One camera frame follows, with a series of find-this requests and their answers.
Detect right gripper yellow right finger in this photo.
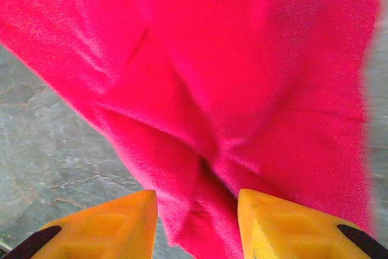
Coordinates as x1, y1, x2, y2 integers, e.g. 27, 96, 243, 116
237, 188, 388, 259

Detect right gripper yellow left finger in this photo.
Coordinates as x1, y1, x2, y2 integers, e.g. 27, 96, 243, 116
0, 189, 158, 259

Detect red t-shirt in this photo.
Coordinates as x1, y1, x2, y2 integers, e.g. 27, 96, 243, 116
0, 0, 383, 259

